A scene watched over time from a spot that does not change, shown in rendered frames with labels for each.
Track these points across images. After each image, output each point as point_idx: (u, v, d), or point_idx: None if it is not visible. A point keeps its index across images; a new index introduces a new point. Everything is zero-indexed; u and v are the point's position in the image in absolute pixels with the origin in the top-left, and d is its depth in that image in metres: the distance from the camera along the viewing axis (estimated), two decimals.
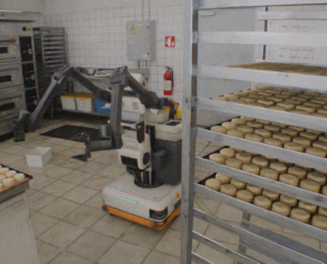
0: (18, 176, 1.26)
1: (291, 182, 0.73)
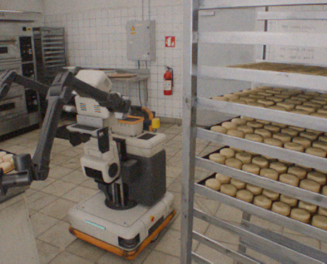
0: None
1: (291, 182, 0.73)
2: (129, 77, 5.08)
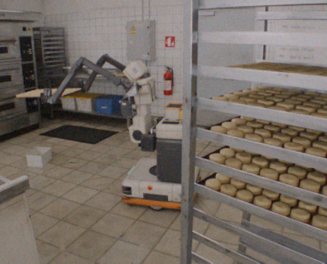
0: None
1: (291, 182, 0.73)
2: None
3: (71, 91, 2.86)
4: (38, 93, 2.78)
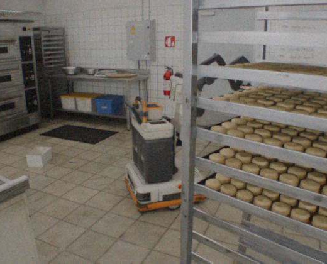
0: (242, 86, 3.11)
1: (291, 182, 0.73)
2: (129, 77, 5.08)
3: None
4: None
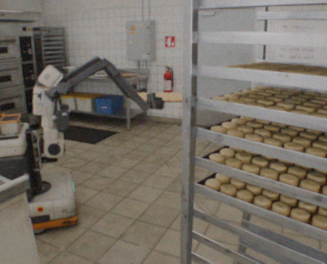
0: None
1: (291, 182, 0.73)
2: (129, 77, 5.08)
3: None
4: (161, 93, 2.80)
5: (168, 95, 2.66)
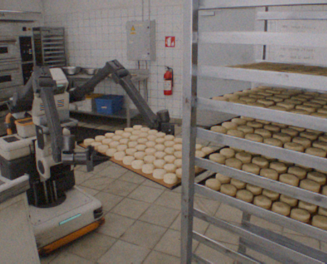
0: (139, 126, 1.60)
1: (291, 182, 0.73)
2: None
3: (113, 133, 1.49)
4: (175, 140, 1.41)
5: (155, 150, 1.28)
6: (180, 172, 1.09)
